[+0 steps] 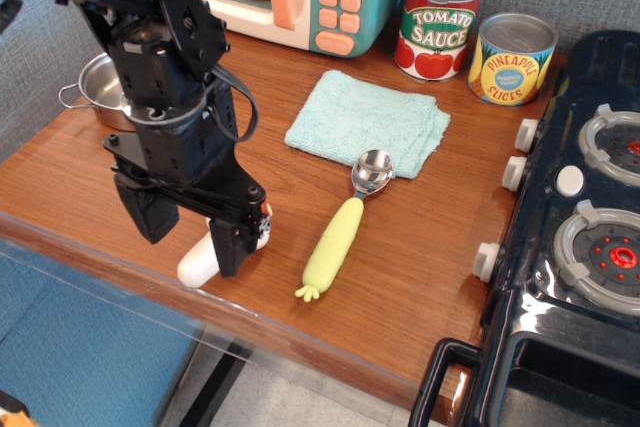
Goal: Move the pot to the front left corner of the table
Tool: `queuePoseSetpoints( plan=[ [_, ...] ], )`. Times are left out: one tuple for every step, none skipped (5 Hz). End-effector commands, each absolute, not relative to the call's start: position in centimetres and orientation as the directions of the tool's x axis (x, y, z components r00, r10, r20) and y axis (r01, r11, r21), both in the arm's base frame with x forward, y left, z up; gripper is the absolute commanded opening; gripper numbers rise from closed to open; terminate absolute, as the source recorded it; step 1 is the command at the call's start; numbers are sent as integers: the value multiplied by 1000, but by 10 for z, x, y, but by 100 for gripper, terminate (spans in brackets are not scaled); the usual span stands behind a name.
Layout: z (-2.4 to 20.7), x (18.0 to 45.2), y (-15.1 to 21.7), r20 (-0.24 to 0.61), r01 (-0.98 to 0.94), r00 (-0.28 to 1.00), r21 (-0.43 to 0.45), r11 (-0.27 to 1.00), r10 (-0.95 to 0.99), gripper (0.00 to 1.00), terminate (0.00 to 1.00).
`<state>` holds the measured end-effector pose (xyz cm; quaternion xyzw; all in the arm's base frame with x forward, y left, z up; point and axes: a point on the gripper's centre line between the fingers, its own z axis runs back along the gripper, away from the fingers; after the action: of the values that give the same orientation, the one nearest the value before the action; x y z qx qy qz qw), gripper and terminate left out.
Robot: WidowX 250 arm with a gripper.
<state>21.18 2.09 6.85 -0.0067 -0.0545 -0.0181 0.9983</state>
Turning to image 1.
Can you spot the light blue folded cloth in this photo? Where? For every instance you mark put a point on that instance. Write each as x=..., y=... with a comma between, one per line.
x=344, y=117

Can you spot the plush mushroom toy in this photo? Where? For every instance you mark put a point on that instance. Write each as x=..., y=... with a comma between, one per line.
x=200, y=263

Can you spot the pineapple slices can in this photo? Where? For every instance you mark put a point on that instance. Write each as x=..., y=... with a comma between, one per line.
x=511, y=58

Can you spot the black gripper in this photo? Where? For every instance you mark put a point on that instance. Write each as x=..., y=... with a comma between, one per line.
x=184, y=156

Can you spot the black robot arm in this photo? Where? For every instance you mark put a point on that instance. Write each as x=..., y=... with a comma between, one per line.
x=159, y=48

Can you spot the black toy stove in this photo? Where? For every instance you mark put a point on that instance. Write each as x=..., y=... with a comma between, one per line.
x=560, y=343

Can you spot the tomato sauce can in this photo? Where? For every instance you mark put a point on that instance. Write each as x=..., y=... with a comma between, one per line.
x=433, y=37

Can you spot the spoon with yellow-green handle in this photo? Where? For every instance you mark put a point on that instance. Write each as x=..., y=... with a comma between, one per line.
x=371, y=172

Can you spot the small steel pot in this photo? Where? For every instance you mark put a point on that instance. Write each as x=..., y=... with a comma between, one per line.
x=99, y=84

